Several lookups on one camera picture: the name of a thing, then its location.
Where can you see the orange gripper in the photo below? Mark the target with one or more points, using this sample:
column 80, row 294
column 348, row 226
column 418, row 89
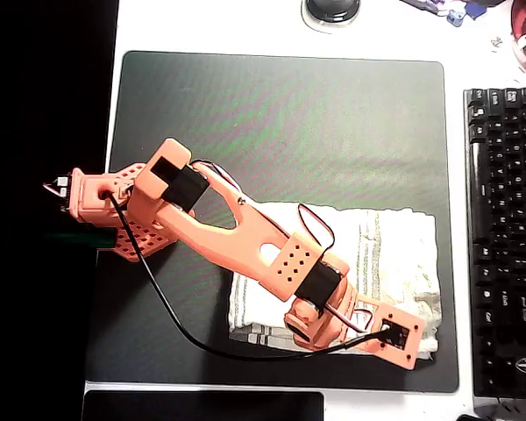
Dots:
column 296, row 324

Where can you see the white striped towel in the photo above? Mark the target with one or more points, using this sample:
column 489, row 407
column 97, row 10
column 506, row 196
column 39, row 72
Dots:
column 399, row 263

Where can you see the orange SO-100 robot arm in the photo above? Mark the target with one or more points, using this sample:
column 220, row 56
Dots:
column 228, row 237

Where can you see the black flat tablet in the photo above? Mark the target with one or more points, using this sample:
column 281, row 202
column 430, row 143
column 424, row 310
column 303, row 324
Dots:
column 201, row 408

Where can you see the black rounded device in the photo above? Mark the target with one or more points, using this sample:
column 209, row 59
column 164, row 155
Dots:
column 469, row 417

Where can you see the black desk mat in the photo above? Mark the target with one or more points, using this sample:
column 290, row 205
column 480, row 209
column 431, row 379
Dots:
column 311, row 131

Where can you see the black computer keyboard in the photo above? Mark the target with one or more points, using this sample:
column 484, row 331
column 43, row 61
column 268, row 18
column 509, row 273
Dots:
column 508, row 219

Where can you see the dark green clamp bar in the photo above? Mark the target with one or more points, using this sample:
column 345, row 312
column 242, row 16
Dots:
column 83, row 239

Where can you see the black round desk device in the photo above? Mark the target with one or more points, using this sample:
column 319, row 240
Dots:
column 331, row 11

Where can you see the small blue toy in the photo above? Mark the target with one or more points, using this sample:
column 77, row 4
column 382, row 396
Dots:
column 455, row 18

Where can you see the white purple packet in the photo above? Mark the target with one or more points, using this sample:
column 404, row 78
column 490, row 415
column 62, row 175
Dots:
column 425, row 5

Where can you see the dark blue object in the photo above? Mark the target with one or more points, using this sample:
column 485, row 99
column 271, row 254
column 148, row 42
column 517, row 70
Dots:
column 475, row 9

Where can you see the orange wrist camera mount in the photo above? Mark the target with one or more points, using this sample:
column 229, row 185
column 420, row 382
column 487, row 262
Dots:
column 410, row 351

